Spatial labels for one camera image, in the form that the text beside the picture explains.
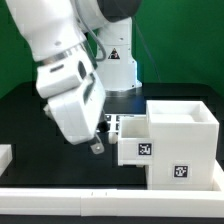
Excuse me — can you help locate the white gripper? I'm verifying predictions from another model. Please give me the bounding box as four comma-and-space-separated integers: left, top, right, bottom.
48, 73, 106, 154

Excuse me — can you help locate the small white drawer with knob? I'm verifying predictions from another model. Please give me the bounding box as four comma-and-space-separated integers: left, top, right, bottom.
108, 115, 153, 166

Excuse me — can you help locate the large white drawer box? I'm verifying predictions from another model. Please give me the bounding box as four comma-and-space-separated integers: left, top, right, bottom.
146, 100, 219, 191

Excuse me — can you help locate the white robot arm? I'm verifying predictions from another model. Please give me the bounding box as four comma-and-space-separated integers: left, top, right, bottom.
5, 0, 142, 154

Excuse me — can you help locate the paper sheet with fiducial markers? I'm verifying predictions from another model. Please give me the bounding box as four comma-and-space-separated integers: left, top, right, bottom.
106, 114, 144, 133

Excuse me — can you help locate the white front fence bar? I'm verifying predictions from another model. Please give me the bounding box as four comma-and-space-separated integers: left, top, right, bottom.
0, 188, 224, 218

